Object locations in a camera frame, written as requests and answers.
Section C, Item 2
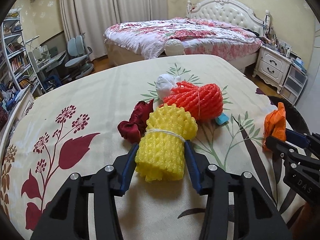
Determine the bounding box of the orange plastic bag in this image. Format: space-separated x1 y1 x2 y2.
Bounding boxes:
263 102 286 151

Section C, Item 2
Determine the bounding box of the yellow foam fruit net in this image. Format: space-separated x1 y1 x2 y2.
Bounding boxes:
135 104 198 182

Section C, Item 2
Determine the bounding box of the dark red fabric scrunchie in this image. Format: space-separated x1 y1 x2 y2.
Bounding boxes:
117 99 154 144

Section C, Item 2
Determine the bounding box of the white and teal tube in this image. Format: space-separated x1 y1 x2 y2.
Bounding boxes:
215 113 229 126

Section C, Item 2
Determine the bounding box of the red foam fruit net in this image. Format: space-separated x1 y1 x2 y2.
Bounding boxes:
163 81 223 122

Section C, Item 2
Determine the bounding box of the plastic drawer storage unit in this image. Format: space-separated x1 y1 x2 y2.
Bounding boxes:
280 63 308 106

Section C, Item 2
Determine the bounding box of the floral beige mattress cover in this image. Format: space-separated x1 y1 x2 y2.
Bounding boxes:
1 55 304 239

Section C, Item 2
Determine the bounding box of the white two-drawer nightstand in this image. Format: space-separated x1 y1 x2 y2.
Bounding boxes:
252 45 292 94

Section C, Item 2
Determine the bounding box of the white crumpled tissue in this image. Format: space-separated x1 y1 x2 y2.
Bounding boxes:
156 74 182 100

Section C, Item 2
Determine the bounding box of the blue-grey desk chair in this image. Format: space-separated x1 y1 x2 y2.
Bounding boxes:
65 33 94 81

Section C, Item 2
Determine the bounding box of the white bed with floral quilt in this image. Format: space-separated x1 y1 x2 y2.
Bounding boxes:
104 17 262 65

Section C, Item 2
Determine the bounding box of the study desk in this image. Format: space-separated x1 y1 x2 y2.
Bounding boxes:
28 47 67 82

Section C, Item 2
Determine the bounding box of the white bookshelf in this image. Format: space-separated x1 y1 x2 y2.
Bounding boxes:
1 8 42 98

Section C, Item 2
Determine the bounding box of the white tufted headboard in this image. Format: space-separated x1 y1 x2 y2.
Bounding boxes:
186 0 271 36

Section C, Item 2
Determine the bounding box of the beige curtain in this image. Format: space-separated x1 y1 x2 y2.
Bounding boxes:
60 0 168 60

